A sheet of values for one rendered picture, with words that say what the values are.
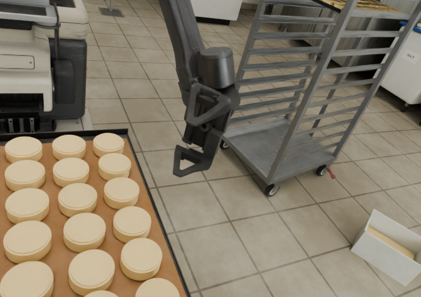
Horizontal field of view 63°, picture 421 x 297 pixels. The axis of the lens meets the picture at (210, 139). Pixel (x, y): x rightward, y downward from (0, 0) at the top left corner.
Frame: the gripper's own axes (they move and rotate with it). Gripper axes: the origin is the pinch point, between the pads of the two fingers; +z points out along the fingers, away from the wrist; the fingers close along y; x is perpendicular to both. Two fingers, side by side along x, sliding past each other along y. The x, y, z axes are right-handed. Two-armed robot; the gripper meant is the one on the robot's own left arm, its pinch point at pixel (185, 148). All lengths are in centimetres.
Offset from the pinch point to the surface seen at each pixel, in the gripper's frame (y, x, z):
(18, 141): 6.7, 24.0, 6.8
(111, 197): 6.5, 6.2, 8.6
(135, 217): 6.3, 1.6, 10.0
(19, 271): 6.3, 7.9, 23.0
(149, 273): 6.8, -4.1, 16.0
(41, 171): 6.6, 16.8, 10.1
